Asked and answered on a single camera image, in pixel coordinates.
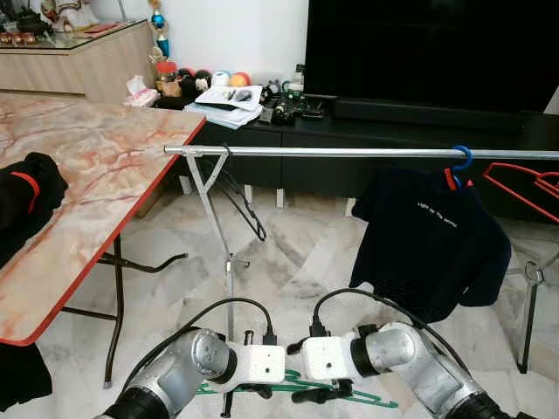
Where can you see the white magazine stack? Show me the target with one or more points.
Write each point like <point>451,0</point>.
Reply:
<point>225,106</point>

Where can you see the red plastic hanger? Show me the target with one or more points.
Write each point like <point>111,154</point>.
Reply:
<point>548,183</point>

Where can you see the orange yellow ball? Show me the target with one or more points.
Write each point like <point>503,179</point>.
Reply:
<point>240,80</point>

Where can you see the white blue ball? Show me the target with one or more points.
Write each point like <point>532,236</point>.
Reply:
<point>221,79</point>

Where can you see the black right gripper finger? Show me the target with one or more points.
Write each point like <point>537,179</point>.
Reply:
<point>307,396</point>

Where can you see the navy t-shirt white print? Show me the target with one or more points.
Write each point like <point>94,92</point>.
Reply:
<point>428,253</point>

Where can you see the black soundbar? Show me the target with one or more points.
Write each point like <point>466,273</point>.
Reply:
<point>419,113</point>

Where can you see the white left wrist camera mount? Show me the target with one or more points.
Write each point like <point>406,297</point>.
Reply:
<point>260,365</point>

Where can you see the black plush toy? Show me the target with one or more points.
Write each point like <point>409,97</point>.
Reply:
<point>195,83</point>

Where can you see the green plastic hanger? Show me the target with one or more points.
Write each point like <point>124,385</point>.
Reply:
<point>380,403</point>

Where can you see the gold trophy blue ornaments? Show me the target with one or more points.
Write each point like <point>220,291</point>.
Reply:
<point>157,30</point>

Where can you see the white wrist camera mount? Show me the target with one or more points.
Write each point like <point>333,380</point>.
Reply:
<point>260,365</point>
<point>323,358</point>

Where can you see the silver metal clothes rack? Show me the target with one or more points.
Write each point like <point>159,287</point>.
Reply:
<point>349,153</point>

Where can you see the marble folding table red edge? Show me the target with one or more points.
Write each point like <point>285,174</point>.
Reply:
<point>96,175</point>

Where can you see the black shirt red collar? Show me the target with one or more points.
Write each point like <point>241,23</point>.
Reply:
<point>48,188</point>

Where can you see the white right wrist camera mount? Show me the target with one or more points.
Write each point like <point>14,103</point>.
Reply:
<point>323,358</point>

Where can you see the pink tissue box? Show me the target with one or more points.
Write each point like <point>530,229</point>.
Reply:
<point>141,92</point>

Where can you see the blue plastic hanger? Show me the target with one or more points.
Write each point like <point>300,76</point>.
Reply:
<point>461,147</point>

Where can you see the black low tv console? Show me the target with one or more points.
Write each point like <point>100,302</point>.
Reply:
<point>306,170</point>

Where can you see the light wooden sideboard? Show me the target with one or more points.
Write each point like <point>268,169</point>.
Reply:
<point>87,70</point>

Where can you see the black flat television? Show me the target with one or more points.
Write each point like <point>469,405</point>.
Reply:
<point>419,52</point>

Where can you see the red lid jar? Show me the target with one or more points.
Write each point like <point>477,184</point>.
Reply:
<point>167,80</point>

